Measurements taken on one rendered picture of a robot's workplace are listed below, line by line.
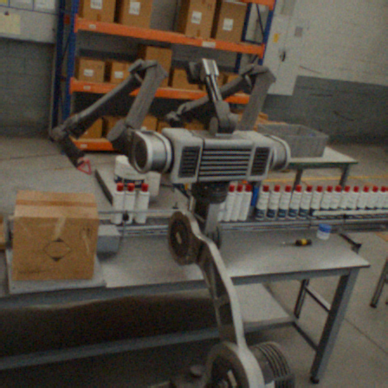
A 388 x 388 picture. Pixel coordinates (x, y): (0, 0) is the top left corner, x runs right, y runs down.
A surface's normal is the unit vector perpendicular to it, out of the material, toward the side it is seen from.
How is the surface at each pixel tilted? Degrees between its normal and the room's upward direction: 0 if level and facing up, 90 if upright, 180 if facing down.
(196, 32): 91
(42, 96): 90
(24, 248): 90
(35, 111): 90
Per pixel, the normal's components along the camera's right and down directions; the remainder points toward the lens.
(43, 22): 0.48, 0.39
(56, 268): 0.29, 0.38
